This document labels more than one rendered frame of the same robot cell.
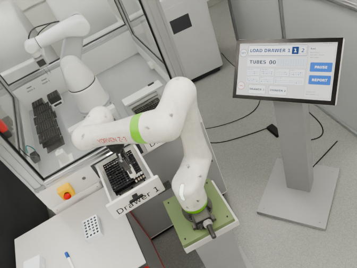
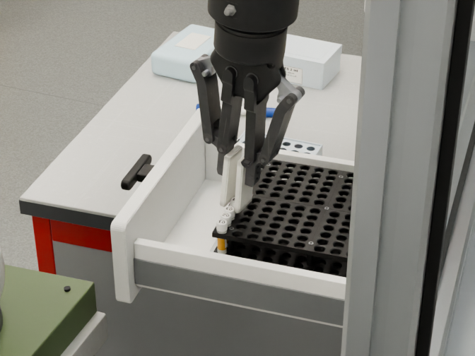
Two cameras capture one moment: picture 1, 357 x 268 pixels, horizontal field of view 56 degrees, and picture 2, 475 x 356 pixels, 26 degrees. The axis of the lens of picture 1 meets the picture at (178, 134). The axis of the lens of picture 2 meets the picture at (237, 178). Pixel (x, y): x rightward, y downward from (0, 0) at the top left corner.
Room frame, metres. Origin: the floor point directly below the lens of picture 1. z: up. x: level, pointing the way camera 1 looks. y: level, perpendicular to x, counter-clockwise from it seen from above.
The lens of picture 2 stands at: (1.70, -0.58, 1.56)
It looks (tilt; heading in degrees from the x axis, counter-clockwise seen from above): 32 degrees down; 118
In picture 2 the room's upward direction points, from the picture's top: straight up
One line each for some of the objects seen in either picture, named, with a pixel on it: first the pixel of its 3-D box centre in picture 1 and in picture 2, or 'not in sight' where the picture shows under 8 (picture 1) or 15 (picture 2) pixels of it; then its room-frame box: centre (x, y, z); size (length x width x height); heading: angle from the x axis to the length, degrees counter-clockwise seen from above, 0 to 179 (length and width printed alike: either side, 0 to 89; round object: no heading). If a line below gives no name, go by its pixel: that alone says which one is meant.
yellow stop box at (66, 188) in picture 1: (66, 191); not in sight; (1.37, 0.70, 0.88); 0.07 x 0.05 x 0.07; 100
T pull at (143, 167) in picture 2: (135, 197); (145, 173); (1.11, 0.31, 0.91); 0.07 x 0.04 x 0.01; 100
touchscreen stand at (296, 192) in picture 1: (292, 144); not in sight; (1.34, -0.62, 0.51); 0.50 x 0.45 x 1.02; 136
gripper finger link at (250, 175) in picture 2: not in sight; (260, 167); (1.27, 0.30, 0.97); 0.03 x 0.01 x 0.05; 178
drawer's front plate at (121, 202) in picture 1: (136, 197); (167, 198); (1.13, 0.32, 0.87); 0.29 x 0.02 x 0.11; 100
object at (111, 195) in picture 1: (124, 172); (332, 235); (1.34, 0.35, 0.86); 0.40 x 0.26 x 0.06; 10
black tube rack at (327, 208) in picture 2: (124, 173); (325, 230); (1.33, 0.35, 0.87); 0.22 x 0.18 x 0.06; 10
